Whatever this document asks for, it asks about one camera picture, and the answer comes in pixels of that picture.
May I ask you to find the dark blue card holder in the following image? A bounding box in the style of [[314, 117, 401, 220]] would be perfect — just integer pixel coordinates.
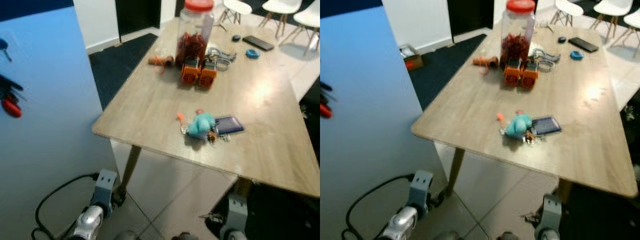
[[215, 115, 246, 136], [531, 116, 563, 137]]

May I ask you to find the silver metal key bundle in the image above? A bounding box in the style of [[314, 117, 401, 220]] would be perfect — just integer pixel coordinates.
[[205, 45, 238, 71], [531, 45, 562, 72]]

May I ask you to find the clear jar with red lid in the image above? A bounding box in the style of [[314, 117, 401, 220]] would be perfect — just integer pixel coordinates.
[[500, 0, 536, 68], [175, 0, 216, 69]]

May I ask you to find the light wooden table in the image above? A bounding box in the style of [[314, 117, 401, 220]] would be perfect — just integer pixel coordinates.
[[411, 20, 640, 199], [91, 17, 321, 199]]

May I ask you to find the cardboard box with red contents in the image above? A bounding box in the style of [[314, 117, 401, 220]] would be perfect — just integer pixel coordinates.
[[398, 43, 424, 71]]

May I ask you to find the white chair with wooden legs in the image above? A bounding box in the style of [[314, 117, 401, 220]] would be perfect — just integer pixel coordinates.
[[589, 0, 632, 39], [610, 8, 640, 59], [258, 0, 304, 40], [279, 0, 321, 57], [549, 0, 585, 27], [217, 0, 254, 27]]

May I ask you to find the key bunch with red fob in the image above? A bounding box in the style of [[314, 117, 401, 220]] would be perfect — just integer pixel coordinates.
[[0, 74, 25, 119], [320, 82, 335, 120]]

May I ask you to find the teal plush key bunch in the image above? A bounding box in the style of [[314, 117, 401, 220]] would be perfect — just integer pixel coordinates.
[[496, 110, 549, 146], [176, 109, 232, 145]]

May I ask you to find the black door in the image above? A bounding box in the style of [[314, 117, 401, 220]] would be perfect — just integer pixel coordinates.
[[447, 0, 495, 37], [114, 0, 162, 39]]

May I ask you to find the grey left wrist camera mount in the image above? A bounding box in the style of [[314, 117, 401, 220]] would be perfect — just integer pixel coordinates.
[[92, 168, 119, 208], [409, 169, 434, 208]]

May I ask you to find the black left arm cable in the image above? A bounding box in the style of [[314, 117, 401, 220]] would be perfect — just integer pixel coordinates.
[[32, 172, 100, 240], [341, 173, 416, 240]]

